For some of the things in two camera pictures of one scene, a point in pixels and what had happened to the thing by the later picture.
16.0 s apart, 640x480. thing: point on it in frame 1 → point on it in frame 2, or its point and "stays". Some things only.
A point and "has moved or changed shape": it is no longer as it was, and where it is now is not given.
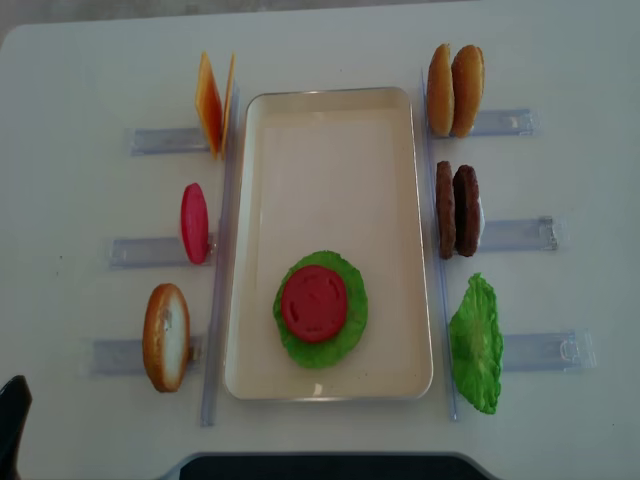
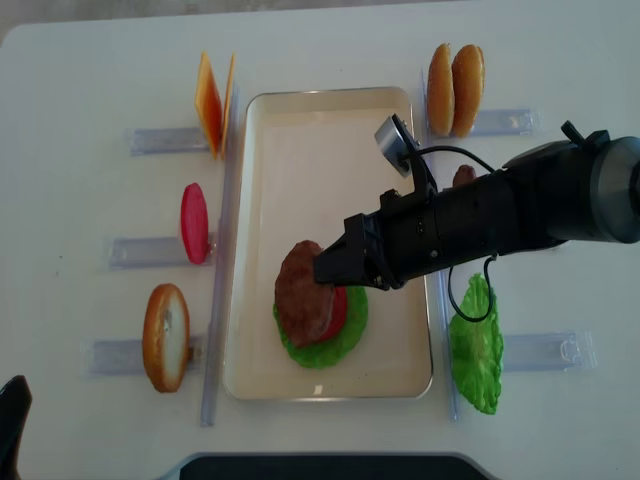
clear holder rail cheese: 166,140 stays
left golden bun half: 441,92 stays
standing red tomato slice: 195,223 stays
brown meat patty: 445,210 has moved or changed shape
